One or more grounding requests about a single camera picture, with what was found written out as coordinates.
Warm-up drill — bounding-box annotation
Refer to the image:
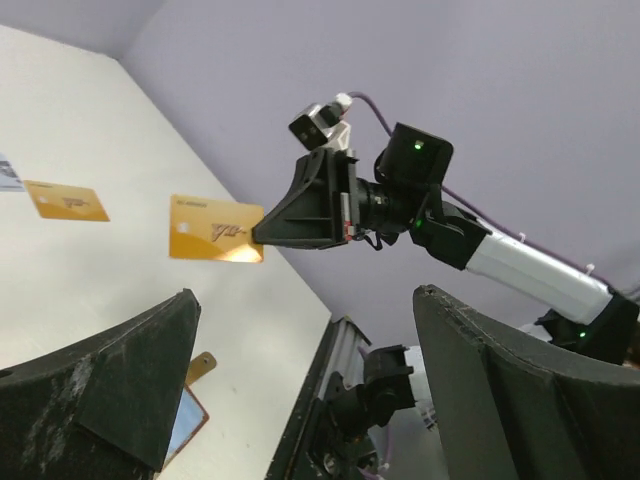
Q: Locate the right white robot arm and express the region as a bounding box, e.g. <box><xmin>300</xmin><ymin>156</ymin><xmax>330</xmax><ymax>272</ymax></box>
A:
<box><xmin>252</xmin><ymin>123</ymin><xmax>639</xmax><ymax>365</ymax></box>

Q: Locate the silver VIP credit card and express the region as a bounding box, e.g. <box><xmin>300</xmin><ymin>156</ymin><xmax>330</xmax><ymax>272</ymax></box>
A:
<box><xmin>0</xmin><ymin>154</ymin><xmax>25</xmax><ymax>192</ymax></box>

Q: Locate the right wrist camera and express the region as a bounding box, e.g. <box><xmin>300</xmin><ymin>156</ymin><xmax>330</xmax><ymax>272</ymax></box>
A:
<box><xmin>288</xmin><ymin>93</ymin><xmax>353</xmax><ymax>152</ymax></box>

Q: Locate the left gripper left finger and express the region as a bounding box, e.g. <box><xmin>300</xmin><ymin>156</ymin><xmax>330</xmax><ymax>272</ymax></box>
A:
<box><xmin>1</xmin><ymin>289</ymin><xmax>201</xmax><ymax>479</ymax></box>

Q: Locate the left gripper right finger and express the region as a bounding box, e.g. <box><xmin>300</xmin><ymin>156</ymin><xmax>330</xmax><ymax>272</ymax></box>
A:
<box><xmin>413</xmin><ymin>285</ymin><xmax>639</xmax><ymax>479</ymax></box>

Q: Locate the gold credit card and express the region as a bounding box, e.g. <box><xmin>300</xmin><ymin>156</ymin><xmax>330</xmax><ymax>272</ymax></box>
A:
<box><xmin>24</xmin><ymin>180</ymin><xmax>110</xmax><ymax>222</ymax></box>
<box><xmin>169</xmin><ymin>194</ymin><xmax>264</xmax><ymax>263</ymax></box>

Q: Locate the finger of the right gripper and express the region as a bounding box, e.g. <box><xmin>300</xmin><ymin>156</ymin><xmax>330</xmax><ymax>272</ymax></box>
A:
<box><xmin>252</xmin><ymin>149</ymin><xmax>350</xmax><ymax>250</ymax></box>

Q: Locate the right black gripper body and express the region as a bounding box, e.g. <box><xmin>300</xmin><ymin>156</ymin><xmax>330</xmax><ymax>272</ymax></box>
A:
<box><xmin>344</xmin><ymin>149</ymin><xmax>440</xmax><ymax>248</ymax></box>

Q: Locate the brown leather card holder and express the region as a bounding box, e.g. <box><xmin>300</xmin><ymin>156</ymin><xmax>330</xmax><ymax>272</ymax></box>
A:
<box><xmin>163</xmin><ymin>352</ymin><xmax>217</xmax><ymax>468</ymax></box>

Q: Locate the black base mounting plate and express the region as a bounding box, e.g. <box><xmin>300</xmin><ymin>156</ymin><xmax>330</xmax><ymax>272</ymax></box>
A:
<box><xmin>265</xmin><ymin>319</ymin><xmax>378</xmax><ymax>480</ymax></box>

